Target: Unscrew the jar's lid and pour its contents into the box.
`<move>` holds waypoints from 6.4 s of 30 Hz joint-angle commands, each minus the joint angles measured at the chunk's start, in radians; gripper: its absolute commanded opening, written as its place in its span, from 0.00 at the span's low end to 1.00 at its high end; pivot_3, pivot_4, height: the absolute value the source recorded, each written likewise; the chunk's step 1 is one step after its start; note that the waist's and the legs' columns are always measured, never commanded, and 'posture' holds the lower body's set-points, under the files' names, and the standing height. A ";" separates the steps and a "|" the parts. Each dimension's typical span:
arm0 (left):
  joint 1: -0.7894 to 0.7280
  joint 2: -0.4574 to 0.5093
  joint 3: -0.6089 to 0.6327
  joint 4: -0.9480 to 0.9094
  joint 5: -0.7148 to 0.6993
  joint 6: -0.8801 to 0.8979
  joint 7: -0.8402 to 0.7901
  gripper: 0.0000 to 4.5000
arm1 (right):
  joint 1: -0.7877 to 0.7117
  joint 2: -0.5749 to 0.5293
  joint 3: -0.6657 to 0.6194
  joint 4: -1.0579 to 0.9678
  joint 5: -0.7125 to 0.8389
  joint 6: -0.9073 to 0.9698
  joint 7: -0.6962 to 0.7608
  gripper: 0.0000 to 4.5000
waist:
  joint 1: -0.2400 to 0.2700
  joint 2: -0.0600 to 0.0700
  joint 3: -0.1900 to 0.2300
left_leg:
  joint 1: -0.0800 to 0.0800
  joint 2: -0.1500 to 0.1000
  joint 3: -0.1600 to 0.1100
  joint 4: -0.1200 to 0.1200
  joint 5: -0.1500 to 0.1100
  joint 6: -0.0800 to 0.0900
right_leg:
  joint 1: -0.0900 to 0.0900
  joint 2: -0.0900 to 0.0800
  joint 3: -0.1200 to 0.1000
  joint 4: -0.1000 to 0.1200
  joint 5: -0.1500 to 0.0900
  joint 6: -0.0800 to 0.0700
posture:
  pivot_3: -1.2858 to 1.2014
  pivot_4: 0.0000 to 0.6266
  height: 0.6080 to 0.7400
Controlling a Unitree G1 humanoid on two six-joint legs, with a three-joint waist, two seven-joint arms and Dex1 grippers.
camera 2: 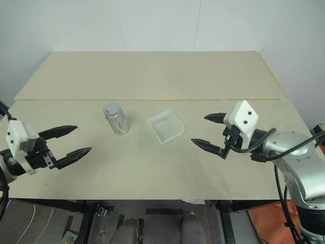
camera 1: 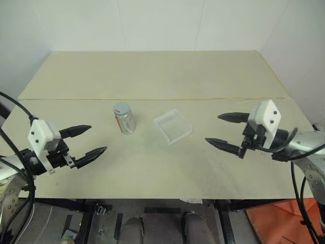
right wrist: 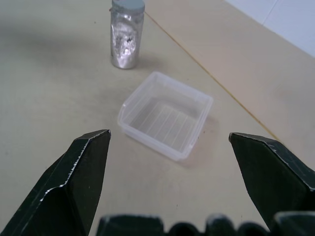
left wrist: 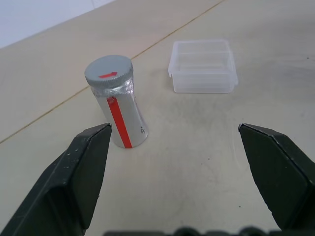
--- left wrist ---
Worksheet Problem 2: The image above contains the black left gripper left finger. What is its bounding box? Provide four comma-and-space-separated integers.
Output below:
0, 122, 113, 236

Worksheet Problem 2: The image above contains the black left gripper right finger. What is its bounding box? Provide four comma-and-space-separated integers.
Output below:
238, 123, 315, 233

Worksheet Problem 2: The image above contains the silver bottle with red stripe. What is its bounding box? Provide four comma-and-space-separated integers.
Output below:
90, 75, 149, 149

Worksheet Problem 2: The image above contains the grey plastic lid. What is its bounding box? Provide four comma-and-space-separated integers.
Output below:
84, 55, 134, 88

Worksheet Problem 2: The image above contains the clear plastic container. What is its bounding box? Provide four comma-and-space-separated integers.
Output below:
167, 38, 238, 94

